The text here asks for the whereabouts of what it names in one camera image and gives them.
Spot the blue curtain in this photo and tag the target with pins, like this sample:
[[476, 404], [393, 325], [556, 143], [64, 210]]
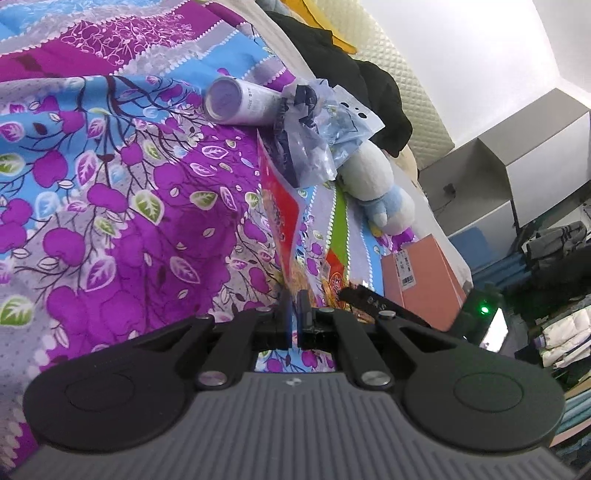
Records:
[[503, 272]]

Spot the black wall socket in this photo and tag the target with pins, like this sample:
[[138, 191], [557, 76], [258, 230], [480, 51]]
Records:
[[448, 189]]

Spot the yellow pillow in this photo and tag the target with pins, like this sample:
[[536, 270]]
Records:
[[323, 23]]

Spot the cream quilted headboard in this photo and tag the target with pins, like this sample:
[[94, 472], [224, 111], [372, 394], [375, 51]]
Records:
[[406, 69]]

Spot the white padded jacket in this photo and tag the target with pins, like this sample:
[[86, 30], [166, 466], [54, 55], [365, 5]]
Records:
[[568, 332]]

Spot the grey wall cabinet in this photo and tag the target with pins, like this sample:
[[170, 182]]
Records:
[[531, 152]]

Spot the white and blue plush toy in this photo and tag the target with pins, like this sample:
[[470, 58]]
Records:
[[369, 175]]

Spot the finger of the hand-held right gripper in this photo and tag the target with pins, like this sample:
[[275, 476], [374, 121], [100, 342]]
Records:
[[364, 300]]

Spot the white cylinder tube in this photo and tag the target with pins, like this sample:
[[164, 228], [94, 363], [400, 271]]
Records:
[[244, 101]]

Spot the clear blue plastic bag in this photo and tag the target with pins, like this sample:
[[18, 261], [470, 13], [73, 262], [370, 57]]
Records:
[[314, 147]]

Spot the gold-trimmed red snack packet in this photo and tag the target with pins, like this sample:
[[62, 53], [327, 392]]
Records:
[[334, 281]]

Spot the black clothing heap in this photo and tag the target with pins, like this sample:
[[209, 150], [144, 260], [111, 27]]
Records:
[[369, 92]]

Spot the beige pillow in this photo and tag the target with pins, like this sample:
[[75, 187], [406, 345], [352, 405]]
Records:
[[408, 161]]

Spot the grey hanging jacket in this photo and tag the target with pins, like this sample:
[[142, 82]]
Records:
[[554, 240]]

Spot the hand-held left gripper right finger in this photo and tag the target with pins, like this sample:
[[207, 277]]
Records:
[[304, 323]]

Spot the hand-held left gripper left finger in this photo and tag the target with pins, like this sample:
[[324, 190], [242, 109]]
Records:
[[286, 323]]

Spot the purple floral printed bedsheet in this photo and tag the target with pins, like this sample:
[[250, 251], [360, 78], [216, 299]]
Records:
[[115, 207]]

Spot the pink cardboard box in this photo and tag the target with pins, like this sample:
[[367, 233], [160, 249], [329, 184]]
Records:
[[429, 277]]

